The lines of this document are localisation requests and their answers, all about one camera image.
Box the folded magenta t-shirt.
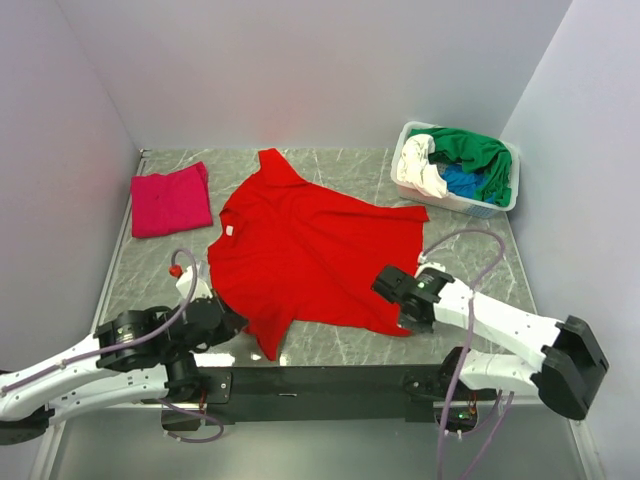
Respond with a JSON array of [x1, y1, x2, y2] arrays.
[[130, 162, 213, 239]]

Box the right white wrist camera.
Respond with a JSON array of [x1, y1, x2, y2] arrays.
[[416, 253, 447, 275]]

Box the white t-shirt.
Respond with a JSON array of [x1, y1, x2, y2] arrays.
[[396, 134, 449, 199]]

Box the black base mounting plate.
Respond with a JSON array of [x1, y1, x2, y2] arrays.
[[166, 365, 451, 424]]

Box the aluminium frame rail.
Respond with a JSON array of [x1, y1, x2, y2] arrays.
[[64, 389, 581, 411]]

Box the white plastic laundry basket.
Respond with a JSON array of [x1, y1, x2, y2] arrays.
[[390, 121, 521, 218]]

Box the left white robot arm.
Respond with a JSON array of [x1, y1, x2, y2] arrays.
[[1, 297, 248, 445]]

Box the blue t-shirt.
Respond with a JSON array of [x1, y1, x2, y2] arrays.
[[441, 164, 495, 204]]

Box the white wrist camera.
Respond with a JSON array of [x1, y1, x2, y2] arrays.
[[416, 253, 447, 275], [168, 262, 213, 300]]

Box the green t-shirt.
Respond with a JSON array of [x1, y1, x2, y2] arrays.
[[409, 127, 512, 207]]

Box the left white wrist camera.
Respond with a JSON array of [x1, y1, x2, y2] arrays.
[[168, 262, 213, 300]]

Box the red t-shirt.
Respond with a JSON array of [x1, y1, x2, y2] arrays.
[[208, 149, 429, 361]]

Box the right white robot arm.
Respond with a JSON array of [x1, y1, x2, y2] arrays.
[[372, 266, 609, 421]]

